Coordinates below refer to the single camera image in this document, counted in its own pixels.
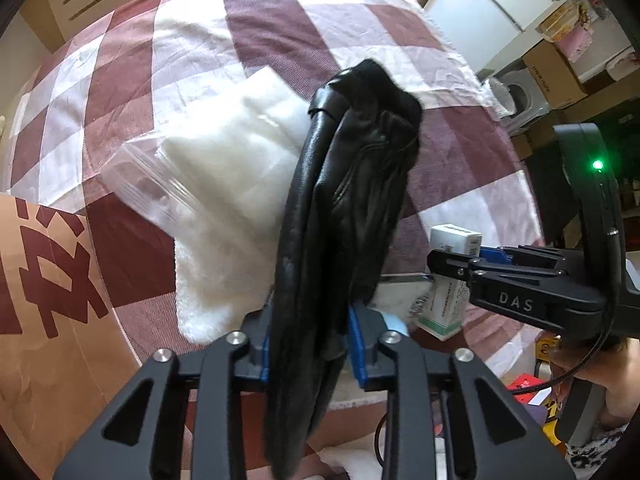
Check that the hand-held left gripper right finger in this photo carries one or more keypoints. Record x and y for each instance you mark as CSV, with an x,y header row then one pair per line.
x,y
358,350

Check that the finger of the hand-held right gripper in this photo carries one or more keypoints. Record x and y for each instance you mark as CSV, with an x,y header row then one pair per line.
x,y
525,292
492,255

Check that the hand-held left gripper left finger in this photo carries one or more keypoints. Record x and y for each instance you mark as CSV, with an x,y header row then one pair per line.
x,y
254,356

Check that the white green medicine box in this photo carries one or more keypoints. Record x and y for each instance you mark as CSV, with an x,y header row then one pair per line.
x,y
445,310

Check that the black leather glove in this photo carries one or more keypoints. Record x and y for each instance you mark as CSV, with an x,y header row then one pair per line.
x,y
340,185

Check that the person's right hand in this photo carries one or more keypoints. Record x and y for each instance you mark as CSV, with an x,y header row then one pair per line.
x,y
585,360

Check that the white fluffy towel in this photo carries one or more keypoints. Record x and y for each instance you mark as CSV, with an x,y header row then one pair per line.
x,y
225,285

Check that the small red box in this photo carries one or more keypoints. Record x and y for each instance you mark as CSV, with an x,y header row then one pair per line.
x,y
525,385

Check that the white fluffy garment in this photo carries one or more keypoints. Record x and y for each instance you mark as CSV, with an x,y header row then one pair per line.
x,y
350,465

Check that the brown cardboard carton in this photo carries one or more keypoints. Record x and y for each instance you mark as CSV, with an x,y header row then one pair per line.
x,y
552,77

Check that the leopard print fluffy cloth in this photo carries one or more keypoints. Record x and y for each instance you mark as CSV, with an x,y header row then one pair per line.
x,y
595,447

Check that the clear zip bag cotton pads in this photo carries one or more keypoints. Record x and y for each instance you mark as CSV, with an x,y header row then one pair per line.
x,y
225,160

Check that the pink cloth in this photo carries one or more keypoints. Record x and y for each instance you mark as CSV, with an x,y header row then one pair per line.
x,y
580,42

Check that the white cabinet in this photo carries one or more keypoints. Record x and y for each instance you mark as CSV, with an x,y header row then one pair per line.
x,y
490,5

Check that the red white checked tablecloth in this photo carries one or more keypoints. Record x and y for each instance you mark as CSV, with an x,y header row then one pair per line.
x,y
125,85

